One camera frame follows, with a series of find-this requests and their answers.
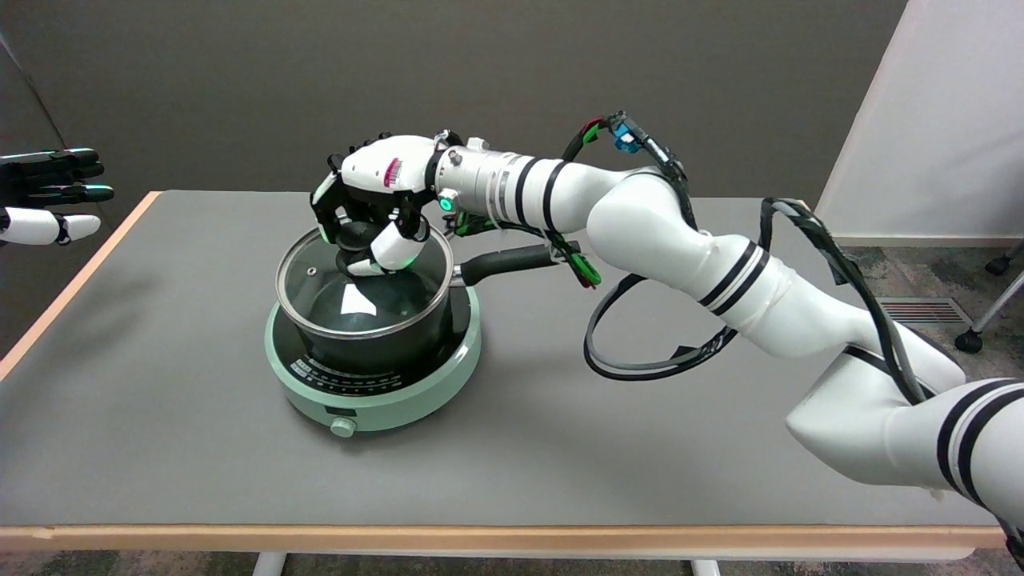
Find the black saucepan with long handle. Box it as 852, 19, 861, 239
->
280, 242, 582, 375

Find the floor vent grille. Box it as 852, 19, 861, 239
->
876, 298, 974, 326

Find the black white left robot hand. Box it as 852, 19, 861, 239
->
0, 148, 115, 246

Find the chair base with black casters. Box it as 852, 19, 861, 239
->
954, 240, 1024, 354

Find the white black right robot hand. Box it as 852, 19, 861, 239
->
310, 132, 450, 278

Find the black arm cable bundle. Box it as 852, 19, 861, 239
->
560, 112, 938, 406

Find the glass pot lid black knob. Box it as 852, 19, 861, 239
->
275, 226, 454, 341

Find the mint green induction cooker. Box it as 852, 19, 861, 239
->
264, 282, 483, 438

